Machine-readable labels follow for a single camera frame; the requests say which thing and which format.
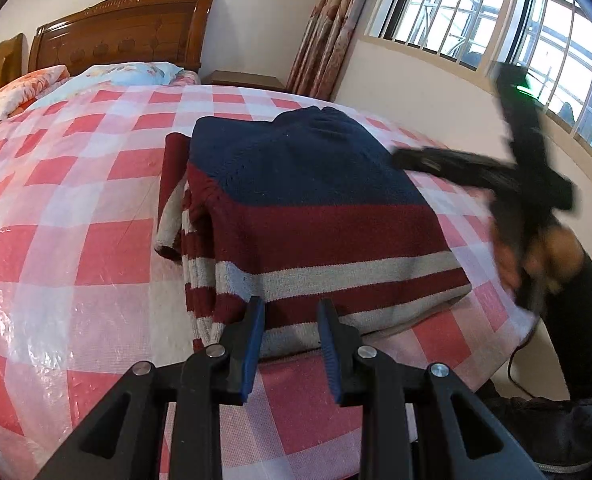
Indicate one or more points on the pink floral quilt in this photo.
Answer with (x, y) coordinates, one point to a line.
(21, 87)

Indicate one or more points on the carved wooden headboard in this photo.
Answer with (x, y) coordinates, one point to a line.
(121, 35)

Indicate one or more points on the navy red grey striped sweater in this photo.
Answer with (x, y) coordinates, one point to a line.
(316, 200)

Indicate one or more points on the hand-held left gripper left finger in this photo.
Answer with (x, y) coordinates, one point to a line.
(250, 366)

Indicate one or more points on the pink floral curtain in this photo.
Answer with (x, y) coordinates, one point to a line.
(333, 40)

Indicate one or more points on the red white checked bed cover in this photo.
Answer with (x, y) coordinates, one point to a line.
(76, 220)

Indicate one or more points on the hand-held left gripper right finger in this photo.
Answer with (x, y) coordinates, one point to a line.
(329, 360)

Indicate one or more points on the wooden nightstand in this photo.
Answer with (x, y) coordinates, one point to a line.
(243, 81)

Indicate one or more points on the person's right hand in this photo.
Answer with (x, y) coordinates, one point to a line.
(566, 250)

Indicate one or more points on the person's right forearm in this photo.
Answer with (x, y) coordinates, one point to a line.
(591, 330)

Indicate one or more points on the person's dark clothing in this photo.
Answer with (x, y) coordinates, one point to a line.
(556, 425)

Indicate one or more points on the window with white bars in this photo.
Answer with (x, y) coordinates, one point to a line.
(476, 5)

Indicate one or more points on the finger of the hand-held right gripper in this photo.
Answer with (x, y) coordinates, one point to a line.
(451, 162)

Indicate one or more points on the blue floral quilt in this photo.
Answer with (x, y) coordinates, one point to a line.
(131, 74)

